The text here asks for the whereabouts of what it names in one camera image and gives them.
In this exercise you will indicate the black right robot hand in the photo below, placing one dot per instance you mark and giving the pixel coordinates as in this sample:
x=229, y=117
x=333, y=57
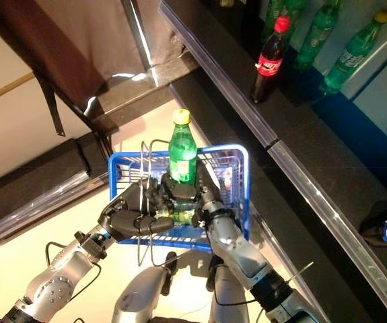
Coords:
x=210, y=195

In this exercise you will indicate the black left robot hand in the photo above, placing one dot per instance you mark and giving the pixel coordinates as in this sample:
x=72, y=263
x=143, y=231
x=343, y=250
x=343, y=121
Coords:
x=129, y=218

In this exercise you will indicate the blue plastic shopping basket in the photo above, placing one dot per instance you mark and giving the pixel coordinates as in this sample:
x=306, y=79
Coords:
x=237, y=188

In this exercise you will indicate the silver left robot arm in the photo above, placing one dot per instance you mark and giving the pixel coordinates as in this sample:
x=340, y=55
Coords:
x=58, y=279

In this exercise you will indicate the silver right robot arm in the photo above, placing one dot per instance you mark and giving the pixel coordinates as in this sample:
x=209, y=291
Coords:
x=243, y=259

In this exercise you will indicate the silver left robot leg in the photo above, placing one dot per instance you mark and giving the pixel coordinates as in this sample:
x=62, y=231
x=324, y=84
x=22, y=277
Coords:
x=139, y=296

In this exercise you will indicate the silver robot leg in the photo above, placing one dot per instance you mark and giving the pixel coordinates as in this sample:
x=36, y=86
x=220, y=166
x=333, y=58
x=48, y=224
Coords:
x=139, y=296
x=230, y=309

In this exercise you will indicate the black base shelf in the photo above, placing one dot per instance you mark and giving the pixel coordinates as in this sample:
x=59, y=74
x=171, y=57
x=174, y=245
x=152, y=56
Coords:
x=213, y=111

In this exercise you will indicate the black side display base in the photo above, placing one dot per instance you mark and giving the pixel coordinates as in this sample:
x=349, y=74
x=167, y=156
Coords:
x=28, y=175

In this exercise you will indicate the silver right robot leg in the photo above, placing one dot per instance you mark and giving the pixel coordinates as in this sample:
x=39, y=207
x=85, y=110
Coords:
x=230, y=309

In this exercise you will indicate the black end plinth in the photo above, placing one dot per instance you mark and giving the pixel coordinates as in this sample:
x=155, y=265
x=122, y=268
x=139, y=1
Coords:
x=139, y=97

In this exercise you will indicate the Coca-Cola bottle red cap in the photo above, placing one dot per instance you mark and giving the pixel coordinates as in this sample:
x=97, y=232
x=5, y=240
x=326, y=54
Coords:
x=269, y=64

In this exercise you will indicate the brown curtain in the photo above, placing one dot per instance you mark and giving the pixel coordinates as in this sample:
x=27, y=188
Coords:
x=78, y=40

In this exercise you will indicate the black shelf board clear rail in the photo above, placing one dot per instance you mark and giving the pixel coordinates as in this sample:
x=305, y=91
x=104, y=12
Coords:
x=314, y=141
x=233, y=67

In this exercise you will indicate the black metal frame post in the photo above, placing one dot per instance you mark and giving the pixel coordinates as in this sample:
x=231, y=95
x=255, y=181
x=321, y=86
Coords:
x=140, y=37

